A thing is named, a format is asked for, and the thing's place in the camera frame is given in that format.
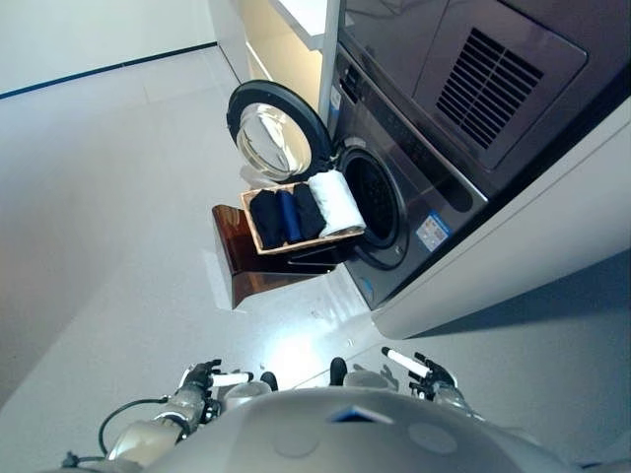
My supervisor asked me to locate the robot left hand black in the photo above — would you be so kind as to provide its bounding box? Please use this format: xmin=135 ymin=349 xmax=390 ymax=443
xmin=179 ymin=359 xmax=253 ymax=396

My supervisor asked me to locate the robot right hand black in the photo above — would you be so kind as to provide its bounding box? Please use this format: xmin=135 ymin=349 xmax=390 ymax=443
xmin=382 ymin=347 xmax=456 ymax=393

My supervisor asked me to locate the white garment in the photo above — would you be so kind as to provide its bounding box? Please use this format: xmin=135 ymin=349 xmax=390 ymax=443
xmin=308 ymin=170 xmax=367 ymax=238

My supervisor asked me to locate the wide black garment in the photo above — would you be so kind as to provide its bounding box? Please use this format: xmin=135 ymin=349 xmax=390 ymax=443
xmin=293 ymin=182 xmax=327 ymax=240

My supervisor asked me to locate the round glass washing machine door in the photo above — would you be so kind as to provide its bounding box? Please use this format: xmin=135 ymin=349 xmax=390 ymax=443
xmin=226 ymin=81 xmax=332 ymax=181

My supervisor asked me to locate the robot right leg silver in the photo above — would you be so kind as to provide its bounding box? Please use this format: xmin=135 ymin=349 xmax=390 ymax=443
xmin=328 ymin=357 xmax=396 ymax=396

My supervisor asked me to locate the grey robot torso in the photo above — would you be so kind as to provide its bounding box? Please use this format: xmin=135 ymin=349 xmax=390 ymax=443
xmin=137 ymin=386 xmax=583 ymax=473

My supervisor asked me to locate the glossy brown stool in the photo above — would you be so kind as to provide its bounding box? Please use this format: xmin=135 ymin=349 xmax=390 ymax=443
xmin=211 ymin=204 xmax=346 ymax=310

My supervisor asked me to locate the large blue energy label sticker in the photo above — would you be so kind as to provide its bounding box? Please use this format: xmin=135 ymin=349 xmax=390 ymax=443
xmin=416 ymin=210 xmax=454 ymax=248

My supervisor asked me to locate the rectangular wicker laundry basket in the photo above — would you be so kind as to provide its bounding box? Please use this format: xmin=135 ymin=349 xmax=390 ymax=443
xmin=240 ymin=169 xmax=369 ymax=256

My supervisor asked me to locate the black rolled garment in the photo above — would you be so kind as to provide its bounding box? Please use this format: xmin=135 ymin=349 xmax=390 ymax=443
xmin=249 ymin=189 xmax=288 ymax=249

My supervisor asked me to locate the blue rolled garment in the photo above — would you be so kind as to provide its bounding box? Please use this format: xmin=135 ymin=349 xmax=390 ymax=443
xmin=275 ymin=189 xmax=303 ymax=244

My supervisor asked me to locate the white cream shelf unit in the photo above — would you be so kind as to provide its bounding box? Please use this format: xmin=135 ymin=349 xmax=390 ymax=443
xmin=216 ymin=0 xmax=327 ymax=115

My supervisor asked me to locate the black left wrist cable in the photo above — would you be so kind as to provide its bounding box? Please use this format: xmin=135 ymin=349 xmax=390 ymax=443
xmin=97 ymin=397 xmax=170 ymax=457

